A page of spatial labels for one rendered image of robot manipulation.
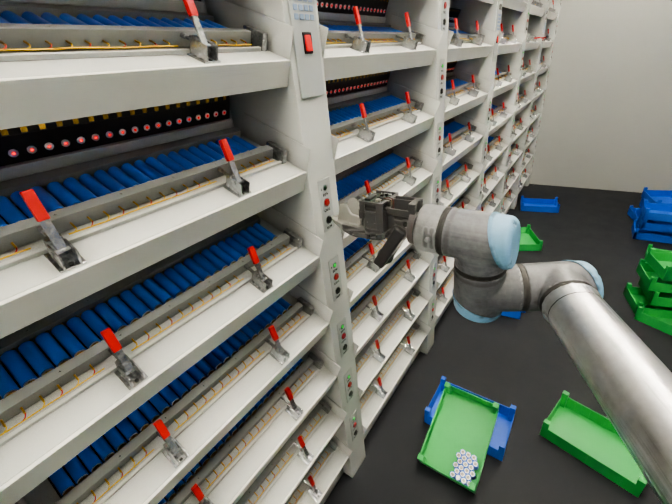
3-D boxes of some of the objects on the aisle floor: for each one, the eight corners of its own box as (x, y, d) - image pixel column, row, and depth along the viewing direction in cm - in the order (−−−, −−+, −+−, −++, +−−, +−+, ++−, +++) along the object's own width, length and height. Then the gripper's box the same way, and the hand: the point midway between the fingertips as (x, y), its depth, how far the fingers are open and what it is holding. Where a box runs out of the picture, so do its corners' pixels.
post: (433, 342, 177) (456, -147, 92) (426, 354, 171) (444, -161, 85) (399, 330, 189) (390, -117, 103) (391, 340, 182) (375, -128, 96)
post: (365, 456, 129) (279, -349, 44) (352, 478, 123) (220, -415, 37) (325, 430, 141) (192, -252, 55) (310, 449, 134) (135, -291, 48)
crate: (475, 494, 114) (474, 491, 109) (419, 462, 126) (416, 457, 120) (499, 410, 128) (499, 403, 122) (447, 387, 139) (445, 381, 133)
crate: (513, 418, 136) (516, 406, 133) (501, 462, 123) (504, 449, 119) (441, 387, 153) (442, 375, 149) (424, 422, 139) (424, 409, 135)
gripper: (429, 194, 65) (341, 184, 77) (410, 210, 59) (316, 197, 71) (428, 233, 69) (344, 218, 81) (410, 253, 63) (321, 233, 75)
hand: (337, 220), depth 77 cm, fingers closed
